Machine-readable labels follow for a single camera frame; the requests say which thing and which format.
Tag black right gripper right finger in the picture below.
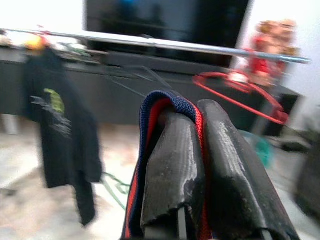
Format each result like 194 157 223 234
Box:
196 99 301 240

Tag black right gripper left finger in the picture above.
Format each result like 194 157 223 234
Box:
139 109 207 240

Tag navy shirt red collar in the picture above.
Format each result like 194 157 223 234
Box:
121 89 213 240

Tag red bin teal bag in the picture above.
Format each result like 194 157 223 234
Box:
238 129 276 169

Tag black tv cabinet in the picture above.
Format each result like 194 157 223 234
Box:
0 46 305 137

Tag dark grey sofa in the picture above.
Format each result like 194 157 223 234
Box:
291 109 320 221

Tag black soundbar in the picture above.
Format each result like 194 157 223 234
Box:
104 49 233 76

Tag black shirt green print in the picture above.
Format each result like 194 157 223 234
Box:
23 47 104 227

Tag metal clothes rack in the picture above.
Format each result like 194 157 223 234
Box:
0 26 313 65

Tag red robed figurine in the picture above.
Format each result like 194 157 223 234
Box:
233 19 301 88

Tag black television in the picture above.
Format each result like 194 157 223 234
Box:
83 0 251 50

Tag yellow red round plush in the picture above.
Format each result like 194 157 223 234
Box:
24 34 48 52

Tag green wire hanger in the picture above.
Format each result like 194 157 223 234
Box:
99 171 133 212

